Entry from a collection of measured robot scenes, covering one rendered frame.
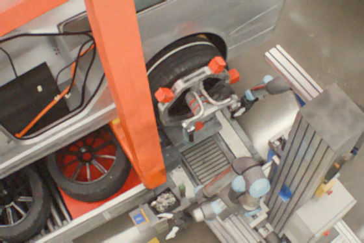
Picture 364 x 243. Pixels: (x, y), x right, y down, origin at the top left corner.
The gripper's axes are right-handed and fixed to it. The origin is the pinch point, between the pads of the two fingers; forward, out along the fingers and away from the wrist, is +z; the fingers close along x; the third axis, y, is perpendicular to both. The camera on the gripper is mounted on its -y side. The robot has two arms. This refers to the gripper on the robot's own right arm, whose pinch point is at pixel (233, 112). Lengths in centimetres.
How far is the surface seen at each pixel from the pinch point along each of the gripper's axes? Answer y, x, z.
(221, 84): 22.0, -12.7, 1.0
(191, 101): 6.9, -21.5, 20.2
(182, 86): 29.1, -23.6, 25.2
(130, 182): -56, -21, 81
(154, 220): -38, 21, 85
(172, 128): -60, -42, 26
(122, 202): -48, -8, 96
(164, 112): 10.7, -24.0, 40.3
